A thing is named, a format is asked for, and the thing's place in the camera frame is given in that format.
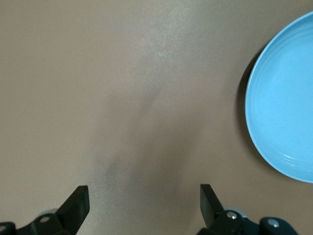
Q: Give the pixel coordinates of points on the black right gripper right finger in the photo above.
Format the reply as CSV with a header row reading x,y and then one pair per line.
x,y
211,210

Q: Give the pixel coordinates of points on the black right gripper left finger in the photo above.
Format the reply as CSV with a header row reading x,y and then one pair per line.
x,y
73,210

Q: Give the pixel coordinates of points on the blue plate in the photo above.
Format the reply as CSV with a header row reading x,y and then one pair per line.
x,y
283,102

